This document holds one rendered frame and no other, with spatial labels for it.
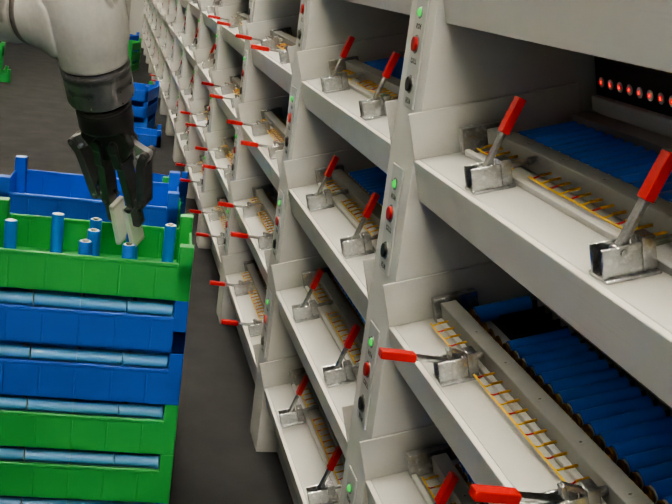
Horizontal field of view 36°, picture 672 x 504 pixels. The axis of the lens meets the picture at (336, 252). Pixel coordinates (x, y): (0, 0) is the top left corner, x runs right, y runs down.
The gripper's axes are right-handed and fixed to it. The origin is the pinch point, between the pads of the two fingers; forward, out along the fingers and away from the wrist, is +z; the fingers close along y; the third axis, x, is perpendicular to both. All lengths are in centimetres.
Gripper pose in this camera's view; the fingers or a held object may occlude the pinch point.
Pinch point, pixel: (126, 222)
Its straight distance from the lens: 153.4
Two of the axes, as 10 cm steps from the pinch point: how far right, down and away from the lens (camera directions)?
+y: 9.2, 2.1, -3.3
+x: 3.9, -5.8, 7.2
